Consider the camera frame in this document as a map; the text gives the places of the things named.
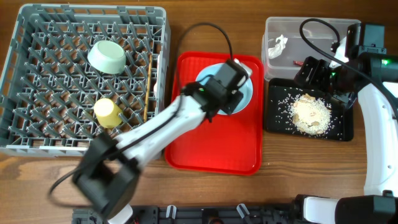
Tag light blue plate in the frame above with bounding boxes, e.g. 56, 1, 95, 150
195, 63, 253, 114

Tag clear plastic bin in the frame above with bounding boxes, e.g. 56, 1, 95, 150
261, 16, 361, 82

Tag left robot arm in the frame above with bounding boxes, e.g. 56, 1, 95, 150
72, 59, 252, 223

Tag grey dishwasher rack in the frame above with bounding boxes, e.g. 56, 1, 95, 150
1, 4, 171, 157

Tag black plastic tray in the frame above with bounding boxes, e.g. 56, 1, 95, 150
263, 78, 354, 141

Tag food scraps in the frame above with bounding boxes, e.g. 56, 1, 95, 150
275, 93, 341, 138

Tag green saucer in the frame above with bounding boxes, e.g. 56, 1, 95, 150
87, 40, 126, 75

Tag red plastic tray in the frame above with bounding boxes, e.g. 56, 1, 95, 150
165, 55, 264, 175

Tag red sauce packet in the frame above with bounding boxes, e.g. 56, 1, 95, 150
293, 60, 303, 66

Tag white plastic fork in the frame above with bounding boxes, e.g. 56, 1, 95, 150
153, 54, 160, 98

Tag white napkin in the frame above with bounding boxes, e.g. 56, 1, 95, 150
268, 34, 288, 59

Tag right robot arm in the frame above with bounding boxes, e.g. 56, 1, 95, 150
291, 23, 397, 223

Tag wooden chopstick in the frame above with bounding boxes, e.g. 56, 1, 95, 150
143, 54, 152, 122

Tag yellow cup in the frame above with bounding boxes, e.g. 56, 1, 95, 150
94, 98, 122, 128

